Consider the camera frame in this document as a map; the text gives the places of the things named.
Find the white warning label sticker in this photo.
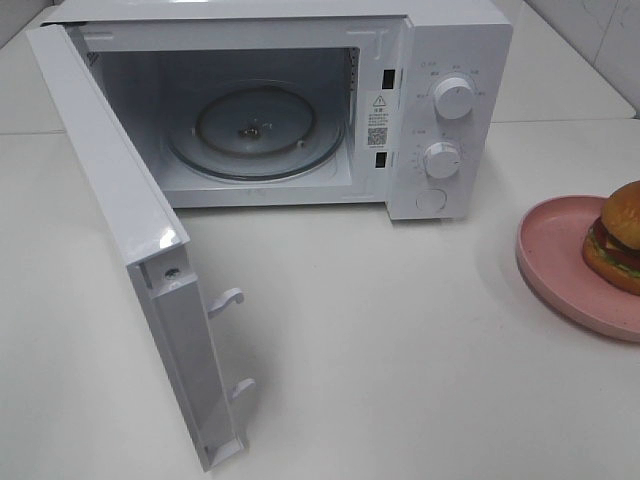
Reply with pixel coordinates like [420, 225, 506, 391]
[364, 91, 392, 148]

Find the pink plate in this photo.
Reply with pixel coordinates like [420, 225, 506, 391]
[516, 196, 639, 343]

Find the white microwave oven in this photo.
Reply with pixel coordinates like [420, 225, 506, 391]
[39, 1, 512, 220]

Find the glass microwave turntable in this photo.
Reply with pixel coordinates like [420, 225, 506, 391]
[165, 79, 348, 182]

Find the burger with lettuce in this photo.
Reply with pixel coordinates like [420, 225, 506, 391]
[582, 181, 639, 295]

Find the white timer knob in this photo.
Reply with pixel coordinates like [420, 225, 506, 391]
[423, 142, 461, 179]

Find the white microwave door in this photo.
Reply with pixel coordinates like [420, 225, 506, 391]
[27, 24, 255, 471]

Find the white upper power knob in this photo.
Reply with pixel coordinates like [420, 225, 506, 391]
[433, 75, 475, 120]

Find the round white door button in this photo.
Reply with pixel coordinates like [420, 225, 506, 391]
[416, 189, 447, 214]

